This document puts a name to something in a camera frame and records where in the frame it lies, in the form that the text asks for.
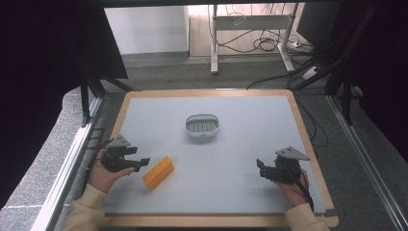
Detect white desk frame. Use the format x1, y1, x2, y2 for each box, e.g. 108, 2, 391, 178
208, 3, 300, 75

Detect black cable beside table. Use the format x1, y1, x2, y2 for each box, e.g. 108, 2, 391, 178
294, 95, 329, 148

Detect white soap dish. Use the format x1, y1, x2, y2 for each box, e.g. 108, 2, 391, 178
185, 113, 221, 140

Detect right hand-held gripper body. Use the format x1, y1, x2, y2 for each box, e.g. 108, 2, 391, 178
265, 145, 312, 185

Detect person's left hand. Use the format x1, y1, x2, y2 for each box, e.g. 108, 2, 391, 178
88, 148, 137, 193

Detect person's right hand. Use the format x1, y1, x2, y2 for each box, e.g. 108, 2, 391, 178
272, 168, 311, 207

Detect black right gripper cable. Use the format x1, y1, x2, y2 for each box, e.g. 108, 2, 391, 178
294, 171, 316, 214

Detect aluminium frame rail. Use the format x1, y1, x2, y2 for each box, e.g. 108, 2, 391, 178
325, 93, 408, 231
29, 95, 106, 231

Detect orange soap bar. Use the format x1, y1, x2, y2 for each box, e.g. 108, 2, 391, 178
141, 156, 176, 193

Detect black metal stand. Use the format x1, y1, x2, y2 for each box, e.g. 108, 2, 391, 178
288, 3, 383, 127
75, 57, 135, 128

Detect black curtain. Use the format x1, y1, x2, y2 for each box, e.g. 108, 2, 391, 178
333, 0, 408, 162
0, 0, 129, 210

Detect black floor cables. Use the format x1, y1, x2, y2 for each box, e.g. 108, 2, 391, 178
215, 3, 319, 90

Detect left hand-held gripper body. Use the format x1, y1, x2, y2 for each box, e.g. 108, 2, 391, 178
101, 134, 139, 173

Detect white power strip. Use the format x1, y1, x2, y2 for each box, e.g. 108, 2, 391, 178
301, 64, 320, 81

